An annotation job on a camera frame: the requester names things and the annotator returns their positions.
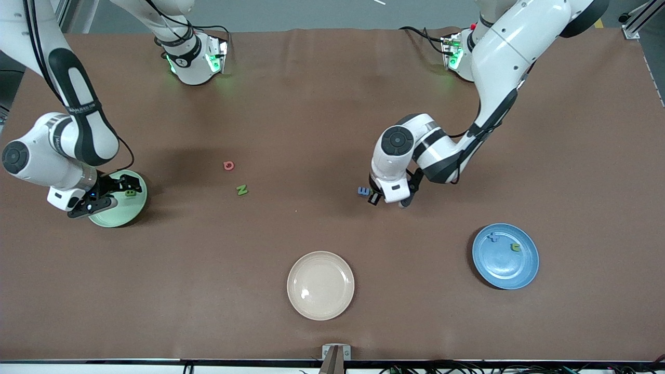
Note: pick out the brown stand post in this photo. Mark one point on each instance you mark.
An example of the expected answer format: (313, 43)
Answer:
(332, 363)

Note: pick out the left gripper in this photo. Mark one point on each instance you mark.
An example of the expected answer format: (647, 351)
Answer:
(374, 199)

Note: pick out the brown table mat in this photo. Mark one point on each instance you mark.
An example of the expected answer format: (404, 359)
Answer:
(311, 130)

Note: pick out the blue plate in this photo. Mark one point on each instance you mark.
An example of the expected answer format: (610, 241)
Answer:
(505, 265)

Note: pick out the green letter N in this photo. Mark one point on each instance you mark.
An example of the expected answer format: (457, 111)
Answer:
(242, 190)

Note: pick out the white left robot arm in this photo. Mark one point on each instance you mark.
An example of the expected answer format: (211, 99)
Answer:
(499, 52)

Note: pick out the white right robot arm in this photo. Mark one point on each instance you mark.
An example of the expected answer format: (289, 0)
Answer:
(41, 171)

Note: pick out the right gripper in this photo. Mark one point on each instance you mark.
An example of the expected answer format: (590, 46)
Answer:
(109, 185)

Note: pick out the green plate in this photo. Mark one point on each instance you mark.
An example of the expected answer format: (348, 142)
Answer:
(124, 213)

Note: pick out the beige plate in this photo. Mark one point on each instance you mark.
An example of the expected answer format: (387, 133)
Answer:
(320, 285)

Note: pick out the grey metal bracket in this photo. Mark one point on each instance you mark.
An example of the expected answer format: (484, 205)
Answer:
(326, 353)

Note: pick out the blue letter m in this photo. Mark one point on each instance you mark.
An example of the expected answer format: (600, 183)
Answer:
(363, 191)

